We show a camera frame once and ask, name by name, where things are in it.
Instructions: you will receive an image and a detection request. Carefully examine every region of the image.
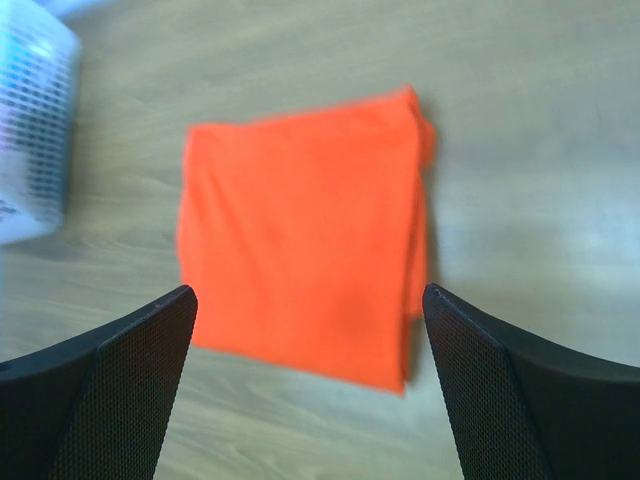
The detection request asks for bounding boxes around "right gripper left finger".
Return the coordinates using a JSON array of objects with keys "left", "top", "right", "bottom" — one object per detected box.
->
[{"left": 1, "top": 285, "right": 198, "bottom": 479}]

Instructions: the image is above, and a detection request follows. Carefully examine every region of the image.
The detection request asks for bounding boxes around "orange t shirt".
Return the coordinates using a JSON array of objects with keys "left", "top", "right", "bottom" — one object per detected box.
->
[{"left": 176, "top": 86, "right": 436, "bottom": 394}]

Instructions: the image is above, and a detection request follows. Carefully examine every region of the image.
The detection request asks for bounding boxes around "white plastic basket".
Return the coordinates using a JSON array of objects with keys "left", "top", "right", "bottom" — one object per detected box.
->
[{"left": 1, "top": 1, "right": 82, "bottom": 245}]

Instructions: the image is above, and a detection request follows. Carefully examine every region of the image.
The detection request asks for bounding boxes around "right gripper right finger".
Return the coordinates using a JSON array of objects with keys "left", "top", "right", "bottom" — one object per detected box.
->
[{"left": 423, "top": 283, "right": 639, "bottom": 479}]

